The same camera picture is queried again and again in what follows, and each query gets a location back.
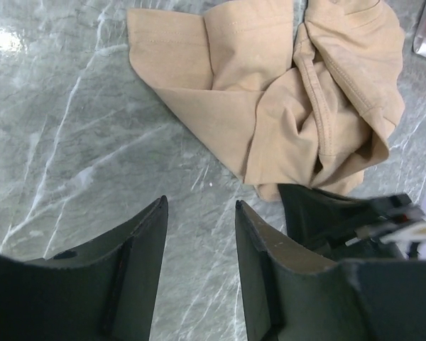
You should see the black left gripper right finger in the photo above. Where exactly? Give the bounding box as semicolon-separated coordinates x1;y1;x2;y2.
235;201;426;340

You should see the folded white shirt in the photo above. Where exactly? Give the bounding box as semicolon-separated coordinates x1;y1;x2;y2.
413;26;426;58

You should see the beige t shirt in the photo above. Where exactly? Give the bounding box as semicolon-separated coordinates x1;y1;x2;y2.
127;1;405;201

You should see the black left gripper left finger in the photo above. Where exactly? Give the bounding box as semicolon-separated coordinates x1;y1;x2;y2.
0;197;168;340

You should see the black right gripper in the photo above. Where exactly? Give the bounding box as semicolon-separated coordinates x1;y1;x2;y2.
278;184;426;261

